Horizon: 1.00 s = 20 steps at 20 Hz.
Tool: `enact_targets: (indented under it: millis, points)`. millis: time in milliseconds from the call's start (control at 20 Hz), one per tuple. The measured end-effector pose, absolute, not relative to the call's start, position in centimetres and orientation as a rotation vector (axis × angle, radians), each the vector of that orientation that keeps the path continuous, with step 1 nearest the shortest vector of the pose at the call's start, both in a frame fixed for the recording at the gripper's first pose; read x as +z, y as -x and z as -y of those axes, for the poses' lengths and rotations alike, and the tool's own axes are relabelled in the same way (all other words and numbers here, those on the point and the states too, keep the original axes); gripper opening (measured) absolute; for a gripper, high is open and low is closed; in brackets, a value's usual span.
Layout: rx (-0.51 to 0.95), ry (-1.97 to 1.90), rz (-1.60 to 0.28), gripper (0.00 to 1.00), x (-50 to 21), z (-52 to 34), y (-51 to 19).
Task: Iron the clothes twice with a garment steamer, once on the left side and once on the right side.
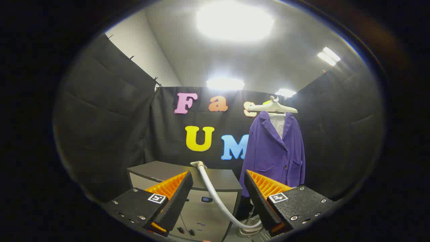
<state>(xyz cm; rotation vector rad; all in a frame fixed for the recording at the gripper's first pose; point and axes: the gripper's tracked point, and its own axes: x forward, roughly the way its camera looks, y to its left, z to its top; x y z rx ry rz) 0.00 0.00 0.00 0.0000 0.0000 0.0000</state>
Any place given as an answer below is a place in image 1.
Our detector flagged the small ceiling light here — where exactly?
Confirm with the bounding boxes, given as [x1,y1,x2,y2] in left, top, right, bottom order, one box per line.
[275,88,297,98]

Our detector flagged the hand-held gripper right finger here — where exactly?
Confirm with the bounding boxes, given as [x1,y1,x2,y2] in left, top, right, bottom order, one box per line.
[244,169,337,237]

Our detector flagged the grey cabinet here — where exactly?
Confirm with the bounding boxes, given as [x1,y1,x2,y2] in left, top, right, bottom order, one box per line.
[127,161,243,242]

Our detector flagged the white clothes hanger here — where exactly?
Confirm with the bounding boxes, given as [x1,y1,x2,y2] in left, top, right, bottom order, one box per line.
[248,95,299,115]

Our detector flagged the long ceiling light strip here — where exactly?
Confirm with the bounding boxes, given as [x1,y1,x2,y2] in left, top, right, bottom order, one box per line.
[206,78,246,91]

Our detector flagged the purple corduroy jacket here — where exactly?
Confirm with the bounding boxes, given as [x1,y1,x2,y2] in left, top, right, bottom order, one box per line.
[241,111,306,198]

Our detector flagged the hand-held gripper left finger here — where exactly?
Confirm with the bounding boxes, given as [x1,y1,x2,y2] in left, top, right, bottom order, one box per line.
[101,170,194,238]

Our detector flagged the double ceiling light panel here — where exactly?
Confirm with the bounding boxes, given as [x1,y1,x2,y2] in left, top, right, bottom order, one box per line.
[317,47,341,67]

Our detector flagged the white shirt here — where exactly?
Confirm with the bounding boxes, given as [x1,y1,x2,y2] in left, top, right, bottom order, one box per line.
[268,113,286,139]

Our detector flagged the large square ceiling light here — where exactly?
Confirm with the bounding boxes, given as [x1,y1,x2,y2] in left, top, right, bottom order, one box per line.
[196,1,275,42]

